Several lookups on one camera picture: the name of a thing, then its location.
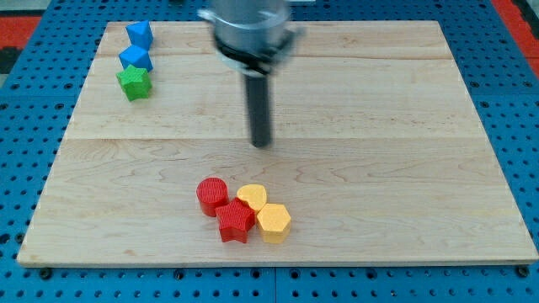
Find blue pentagon block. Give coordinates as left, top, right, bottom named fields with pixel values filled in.
left=125, top=20, right=153, bottom=51

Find green star block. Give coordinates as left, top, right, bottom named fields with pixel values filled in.
left=116, top=65, right=152, bottom=102

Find red star block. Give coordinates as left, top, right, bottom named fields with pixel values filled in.
left=216, top=198, right=255, bottom=243

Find yellow heart block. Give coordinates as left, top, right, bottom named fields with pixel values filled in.
left=236, top=183, right=268, bottom=213

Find blue cube block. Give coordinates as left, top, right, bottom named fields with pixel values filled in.
left=119, top=45, right=153, bottom=72

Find wooden board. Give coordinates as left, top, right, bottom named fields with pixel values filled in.
left=18, top=21, right=538, bottom=268

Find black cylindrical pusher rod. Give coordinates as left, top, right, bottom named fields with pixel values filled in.
left=244, top=76, right=272, bottom=148

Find red cylinder block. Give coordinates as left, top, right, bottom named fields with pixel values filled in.
left=196, top=177, right=229, bottom=217

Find yellow hexagon block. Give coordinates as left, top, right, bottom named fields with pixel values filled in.
left=257, top=203, right=291, bottom=244

